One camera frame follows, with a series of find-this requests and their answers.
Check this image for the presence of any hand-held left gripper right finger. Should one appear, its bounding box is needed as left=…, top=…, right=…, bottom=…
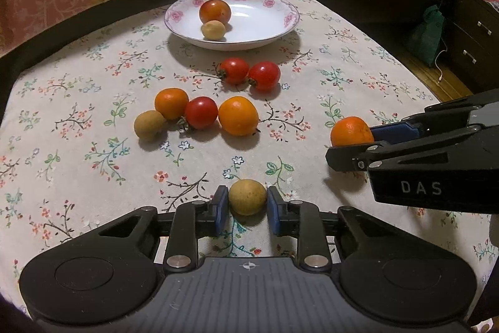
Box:
left=266, top=185, right=390, bottom=274

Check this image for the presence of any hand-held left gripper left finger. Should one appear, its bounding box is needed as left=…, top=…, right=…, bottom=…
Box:
left=97, top=185, right=230, bottom=275

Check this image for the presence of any orange-red round fruit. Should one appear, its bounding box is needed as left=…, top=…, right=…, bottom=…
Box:
left=199, top=0, right=231, bottom=25

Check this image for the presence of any small orange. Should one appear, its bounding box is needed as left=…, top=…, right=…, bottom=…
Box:
left=155, top=87, right=190, bottom=120
left=331, top=116, right=375, bottom=147
left=218, top=96, right=260, bottom=136

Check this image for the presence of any red cherry tomato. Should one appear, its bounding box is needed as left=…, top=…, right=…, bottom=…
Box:
left=179, top=96, right=219, bottom=131
left=248, top=61, right=281, bottom=91
left=217, top=57, right=250, bottom=85

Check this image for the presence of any dark drawer cabinet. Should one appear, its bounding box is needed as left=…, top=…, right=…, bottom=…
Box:
left=442, top=0, right=499, bottom=96

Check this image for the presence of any tan longan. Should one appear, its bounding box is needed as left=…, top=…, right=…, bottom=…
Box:
left=228, top=179, right=268, bottom=217
left=134, top=110, right=168, bottom=141
left=201, top=20, right=226, bottom=41

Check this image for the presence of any green bag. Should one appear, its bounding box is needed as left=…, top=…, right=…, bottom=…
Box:
left=409, top=4, right=446, bottom=67

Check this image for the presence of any white floral rimmed plate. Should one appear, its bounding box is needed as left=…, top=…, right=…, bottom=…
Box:
left=164, top=0, right=300, bottom=51

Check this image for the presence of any white cable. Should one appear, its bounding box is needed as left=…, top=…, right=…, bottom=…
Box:
left=434, top=47, right=448, bottom=83

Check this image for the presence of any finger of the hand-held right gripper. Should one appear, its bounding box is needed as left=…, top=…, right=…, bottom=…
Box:
left=370, top=88, right=499, bottom=143
left=325, top=125, right=483, bottom=172

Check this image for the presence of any floral white tablecloth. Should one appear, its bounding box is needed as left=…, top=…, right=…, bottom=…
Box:
left=0, top=0, right=492, bottom=302

